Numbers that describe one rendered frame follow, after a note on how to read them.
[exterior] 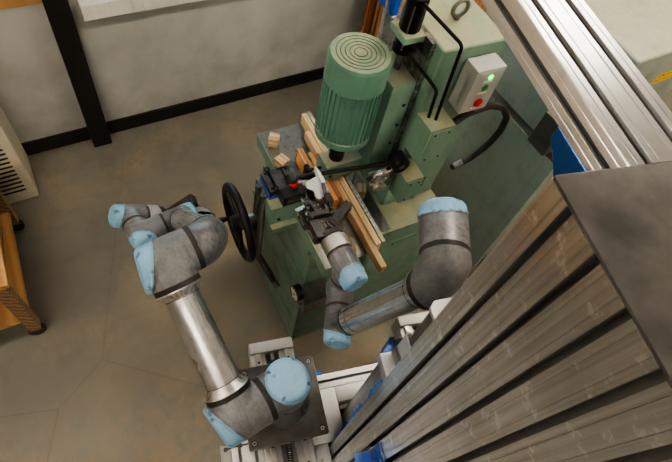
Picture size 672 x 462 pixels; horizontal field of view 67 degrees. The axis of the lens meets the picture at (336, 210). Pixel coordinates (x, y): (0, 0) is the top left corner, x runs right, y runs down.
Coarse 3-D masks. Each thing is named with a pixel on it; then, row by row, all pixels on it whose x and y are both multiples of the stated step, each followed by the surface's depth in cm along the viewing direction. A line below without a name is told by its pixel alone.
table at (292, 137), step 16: (288, 128) 192; (288, 144) 188; (304, 144) 189; (272, 160) 183; (336, 208) 175; (272, 224) 172; (288, 224) 173; (352, 240) 169; (320, 256) 164; (368, 256) 169; (320, 272) 167
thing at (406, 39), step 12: (408, 0) 127; (420, 0) 126; (408, 12) 130; (420, 12) 129; (396, 24) 136; (408, 24) 132; (420, 24) 133; (396, 36) 136; (408, 36) 134; (420, 36) 134; (396, 48) 139; (408, 48) 138
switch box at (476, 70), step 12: (468, 60) 139; (480, 60) 139; (492, 60) 140; (468, 72) 140; (480, 72) 136; (492, 72) 139; (456, 84) 146; (468, 84) 141; (480, 84) 141; (492, 84) 144; (456, 96) 147; (468, 96) 143; (480, 96) 146; (456, 108) 149; (468, 108) 149
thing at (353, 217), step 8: (304, 136) 189; (312, 136) 187; (312, 144) 185; (320, 152) 183; (344, 192) 175; (344, 200) 173; (352, 208) 172; (352, 216) 170; (352, 224) 172; (360, 224) 169; (360, 232) 168; (360, 240) 170; (368, 240) 166; (368, 248) 166; (376, 248) 164; (376, 256) 163; (376, 264) 163; (384, 264) 162
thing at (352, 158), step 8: (328, 152) 171; (352, 152) 173; (320, 160) 170; (328, 160) 169; (344, 160) 170; (352, 160) 171; (360, 160) 172; (328, 168) 168; (336, 168) 170; (328, 176) 172; (336, 176) 174
